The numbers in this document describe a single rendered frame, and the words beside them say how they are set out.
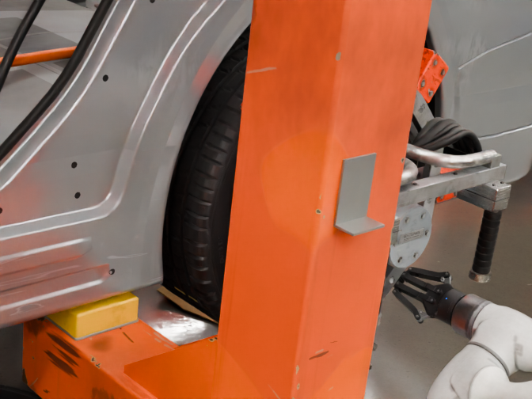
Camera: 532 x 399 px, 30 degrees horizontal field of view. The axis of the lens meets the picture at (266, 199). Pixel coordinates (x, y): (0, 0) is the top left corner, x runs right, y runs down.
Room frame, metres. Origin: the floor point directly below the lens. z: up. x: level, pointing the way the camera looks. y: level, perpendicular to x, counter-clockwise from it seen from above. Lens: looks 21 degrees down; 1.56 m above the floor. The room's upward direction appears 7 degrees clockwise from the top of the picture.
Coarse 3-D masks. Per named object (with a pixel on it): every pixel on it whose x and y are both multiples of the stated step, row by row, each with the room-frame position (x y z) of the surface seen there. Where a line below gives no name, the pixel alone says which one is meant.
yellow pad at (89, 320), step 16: (96, 304) 1.56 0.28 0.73; (112, 304) 1.56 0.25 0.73; (128, 304) 1.59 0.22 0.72; (48, 320) 1.57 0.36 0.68; (64, 320) 1.53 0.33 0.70; (80, 320) 1.51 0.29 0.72; (96, 320) 1.54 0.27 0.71; (112, 320) 1.56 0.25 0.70; (128, 320) 1.59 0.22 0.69; (80, 336) 1.51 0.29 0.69
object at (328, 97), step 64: (256, 0) 1.24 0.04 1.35; (320, 0) 1.16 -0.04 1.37; (384, 0) 1.18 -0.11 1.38; (256, 64) 1.23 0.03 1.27; (320, 64) 1.15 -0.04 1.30; (384, 64) 1.19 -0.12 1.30; (256, 128) 1.22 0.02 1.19; (320, 128) 1.14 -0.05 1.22; (384, 128) 1.20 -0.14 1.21; (256, 192) 1.21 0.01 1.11; (320, 192) 1.13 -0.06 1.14; (384, 192) 1.22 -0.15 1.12; (256, 256) 1.20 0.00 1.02; (320, 256) 1.14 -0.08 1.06; (384, 256) 1.24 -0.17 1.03; (256, 320) 1.19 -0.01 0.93; (320, 320) 1.15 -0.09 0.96; (256, 384) 1.18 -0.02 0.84; (320, 384) 1.17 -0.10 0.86
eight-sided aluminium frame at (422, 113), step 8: (416, 96) 1.94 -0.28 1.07; (416, 104) 1.95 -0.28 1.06; (424, 104) 1.97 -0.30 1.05; (416, 112) 1.95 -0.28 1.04; (424, 112) 1.97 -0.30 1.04; (416, 120) 1.96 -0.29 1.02; (424, 120) 1.97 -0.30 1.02; (416, 128) 1.99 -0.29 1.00; (408, 136) 2.04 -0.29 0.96; (440, 152) 2.02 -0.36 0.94; (424, 168) 2.02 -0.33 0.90; (432, 168) 2.02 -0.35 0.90; (440, 168) 2.04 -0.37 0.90; (424, 176) 2.02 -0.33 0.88; (424, 200) 2.01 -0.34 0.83; (432, 200) 2.03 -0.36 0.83; (432, 208) 2.04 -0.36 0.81; (392, 272) 1.96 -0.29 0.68; (400, 272) 1.98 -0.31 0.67; (392, 280) 1.97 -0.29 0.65; (384, 288) 1.95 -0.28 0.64; (384, 296) 1.95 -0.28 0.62
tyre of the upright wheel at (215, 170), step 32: (224, 64) 1.85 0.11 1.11; (224, 96) 1.78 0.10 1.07; (192, 128) 1.77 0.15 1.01; (224, 128) 1.72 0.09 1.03; (192, 160) 1.73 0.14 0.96; (224, 160) 1.70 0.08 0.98; (192, 192) 1.70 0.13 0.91; (224, 192) 1.70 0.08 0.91; (192, 224) 1.69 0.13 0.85; (224, 224) 1.71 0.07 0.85; (192, 256) 1.69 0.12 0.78; (224, 256) 1.72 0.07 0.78; (192, 288) 1.74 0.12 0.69
